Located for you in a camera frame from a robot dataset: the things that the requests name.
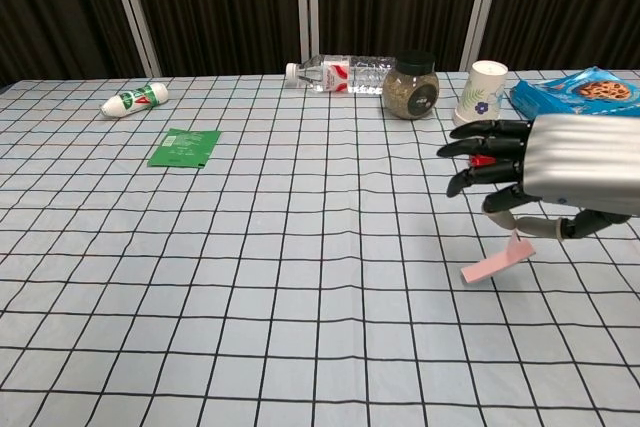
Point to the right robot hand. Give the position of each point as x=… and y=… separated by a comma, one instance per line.
x=575, y=157

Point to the pink rectangular block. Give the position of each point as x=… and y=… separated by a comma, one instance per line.
x=492, y=267

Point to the blue cookie box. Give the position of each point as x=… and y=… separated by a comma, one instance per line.
x=575, y=92

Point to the white paper cup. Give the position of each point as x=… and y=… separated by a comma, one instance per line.
x=480, y=92

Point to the glass jar black lid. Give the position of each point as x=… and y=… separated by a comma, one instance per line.
x=410, y=92

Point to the clear plastic water bottle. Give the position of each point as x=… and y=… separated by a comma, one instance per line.
x=340, y=74

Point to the checkered light blue tablecloth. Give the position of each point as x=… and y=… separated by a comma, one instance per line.
x=300, y=272

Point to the green foil packet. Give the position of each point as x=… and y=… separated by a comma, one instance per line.
x=185, y=147

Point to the white bottle green label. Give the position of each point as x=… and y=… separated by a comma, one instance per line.
x=135, y=99

